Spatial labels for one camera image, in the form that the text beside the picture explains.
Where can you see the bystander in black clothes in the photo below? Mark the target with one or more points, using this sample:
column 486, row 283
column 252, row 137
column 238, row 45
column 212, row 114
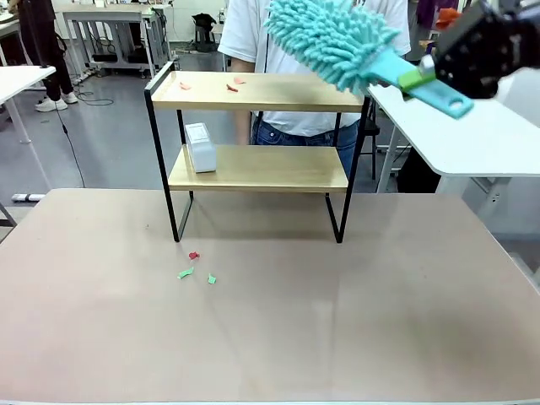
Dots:
column 42, row 46

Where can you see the person's right forearm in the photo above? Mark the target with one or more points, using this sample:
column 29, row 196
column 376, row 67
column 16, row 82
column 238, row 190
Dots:
column 243, row 101

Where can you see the long green paper scrap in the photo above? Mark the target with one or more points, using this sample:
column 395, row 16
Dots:
column 185, row 273

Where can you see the two-tier wooden black-framed shelf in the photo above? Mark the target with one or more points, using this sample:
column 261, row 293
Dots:
column 257, row 95

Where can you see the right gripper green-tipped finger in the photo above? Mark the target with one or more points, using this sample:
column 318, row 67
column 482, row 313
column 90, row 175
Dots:
column 415, row 79
column 427, row 62

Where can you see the white power strip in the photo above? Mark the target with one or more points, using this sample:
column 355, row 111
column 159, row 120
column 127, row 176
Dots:
column 28, row 196

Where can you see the orange cloth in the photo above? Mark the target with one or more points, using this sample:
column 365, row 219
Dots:
column 448, row 17

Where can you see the black office chair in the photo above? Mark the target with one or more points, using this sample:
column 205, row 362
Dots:
column 204, row 31

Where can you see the bystander in purple top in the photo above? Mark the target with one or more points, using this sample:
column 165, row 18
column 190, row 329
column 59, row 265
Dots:
column 426, row 21

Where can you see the black folding chair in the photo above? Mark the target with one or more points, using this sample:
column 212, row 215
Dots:
column 371, row 135

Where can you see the pale pink paper scrap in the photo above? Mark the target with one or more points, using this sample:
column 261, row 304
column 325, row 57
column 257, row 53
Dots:
column 239, row 79

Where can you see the large white side table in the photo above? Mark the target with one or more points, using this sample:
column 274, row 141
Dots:
column 472, row 139

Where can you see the person in white t-shirt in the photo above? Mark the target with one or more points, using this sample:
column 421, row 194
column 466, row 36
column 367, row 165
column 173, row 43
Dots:
column 304, row 105

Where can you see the grey background workbench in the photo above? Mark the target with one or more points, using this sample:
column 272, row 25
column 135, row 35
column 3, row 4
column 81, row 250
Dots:
column 114, row 34

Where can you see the small white side table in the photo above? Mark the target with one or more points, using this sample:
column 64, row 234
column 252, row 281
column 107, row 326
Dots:
column 19, row 82

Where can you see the white box-shaped digital clock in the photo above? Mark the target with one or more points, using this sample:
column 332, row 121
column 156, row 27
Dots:
column 201, row 147

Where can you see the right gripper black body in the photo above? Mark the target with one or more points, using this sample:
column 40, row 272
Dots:
column 485, row 46

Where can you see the small green paper scrap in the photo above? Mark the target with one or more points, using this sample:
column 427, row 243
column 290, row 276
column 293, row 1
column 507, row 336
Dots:
column 212, row 279

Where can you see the teal chenille duster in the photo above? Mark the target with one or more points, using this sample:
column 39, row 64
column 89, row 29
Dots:
column 337, row 42

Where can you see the dark red paper scrap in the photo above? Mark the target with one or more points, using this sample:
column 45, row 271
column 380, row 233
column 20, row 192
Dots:
column 231, row 88

